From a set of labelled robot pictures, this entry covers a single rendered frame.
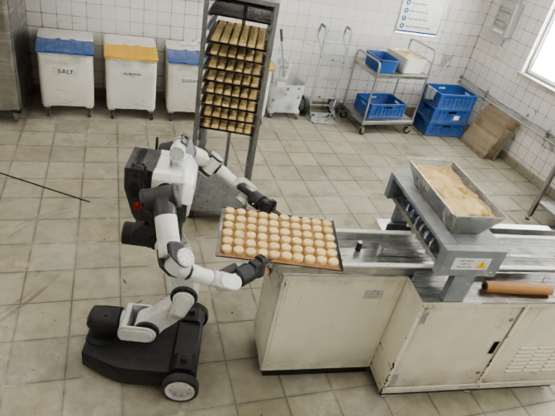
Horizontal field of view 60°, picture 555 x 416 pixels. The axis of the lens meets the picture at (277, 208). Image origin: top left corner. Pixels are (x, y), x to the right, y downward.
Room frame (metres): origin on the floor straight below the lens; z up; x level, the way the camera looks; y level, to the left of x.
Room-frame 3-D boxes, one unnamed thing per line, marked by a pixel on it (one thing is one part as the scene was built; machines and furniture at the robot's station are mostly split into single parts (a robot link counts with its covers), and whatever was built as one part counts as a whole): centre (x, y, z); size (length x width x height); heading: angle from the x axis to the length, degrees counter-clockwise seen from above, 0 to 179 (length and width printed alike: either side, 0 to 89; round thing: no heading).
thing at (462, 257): (2.24, -0.87, 1.01); 0.72 x 0.33 x 0.34; 17
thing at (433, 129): (6.50, -1.95, 0.10); 0.60 x 0.40 x 0.20; 110
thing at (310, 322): (2.10, -0.38, 0.45); 0.70 x 0.34 x 0.90; 107
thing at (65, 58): (4.87, 2.51, 0.38); 0.64 x 0.54 x 0.77; 25
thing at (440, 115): (6.50, -1.95, 0.30); 0.60 x 0.40 x 0.20; 112
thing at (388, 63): (6.09, -0.88, 0.88); 0.40 x 0.30 x 0.16; 26
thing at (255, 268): (1.65, 0.06, 1.00); 0.12 x 0.10 x 0.13; 143
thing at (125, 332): (1.84, 0.62, 0.28); 0.21 x 0.20 x 0.13; 98
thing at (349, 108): (6.21, -1.05, 0.57); 0.85 x 0.58 x 1.13; 119
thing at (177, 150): (1.85, 0.48, 1.40); 0.10 x 0.07 x 0.09; 8
